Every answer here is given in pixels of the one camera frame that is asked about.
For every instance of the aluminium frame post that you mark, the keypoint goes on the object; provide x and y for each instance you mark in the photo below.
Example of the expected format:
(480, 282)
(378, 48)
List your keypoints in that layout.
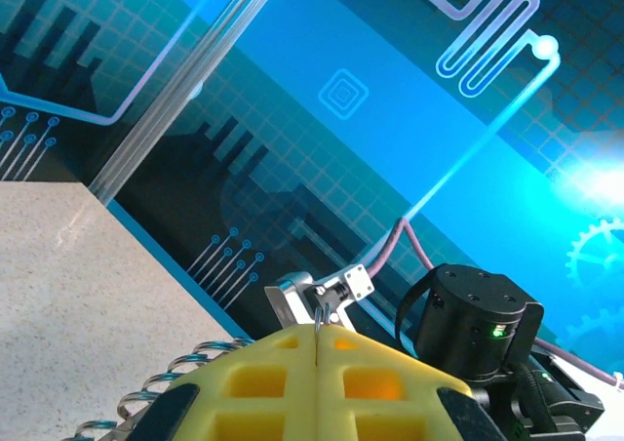
(189, 80)

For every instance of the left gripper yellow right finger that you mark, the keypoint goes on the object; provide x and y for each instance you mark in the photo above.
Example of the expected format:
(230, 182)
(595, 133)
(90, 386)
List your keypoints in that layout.
(390, 412)

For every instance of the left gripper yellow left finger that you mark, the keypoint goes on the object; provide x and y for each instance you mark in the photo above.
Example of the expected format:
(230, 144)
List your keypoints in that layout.
(263, 363)

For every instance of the blue table edge trim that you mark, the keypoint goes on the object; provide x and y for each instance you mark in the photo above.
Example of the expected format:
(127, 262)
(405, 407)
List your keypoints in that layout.
(178, 265)

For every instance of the silver metal bracket clamp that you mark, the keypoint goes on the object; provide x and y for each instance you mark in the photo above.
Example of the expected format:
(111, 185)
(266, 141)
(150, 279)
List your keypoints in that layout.
(292, 297)

